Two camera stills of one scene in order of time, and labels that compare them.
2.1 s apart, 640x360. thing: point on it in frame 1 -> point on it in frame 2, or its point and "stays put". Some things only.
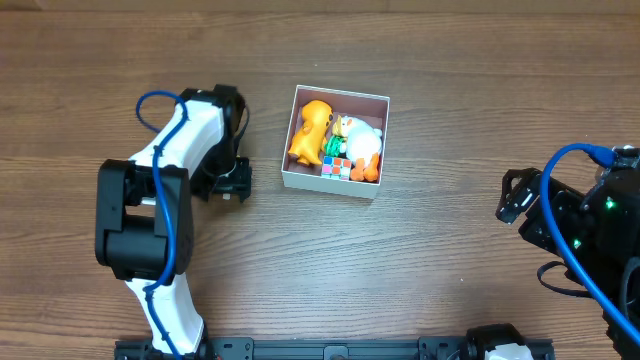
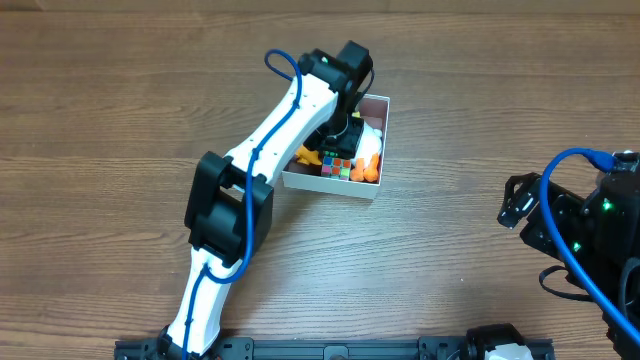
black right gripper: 530,203 stays put
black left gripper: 238,179 -> 340,138
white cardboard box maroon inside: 373,109 stays put
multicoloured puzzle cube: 336,167 stays put
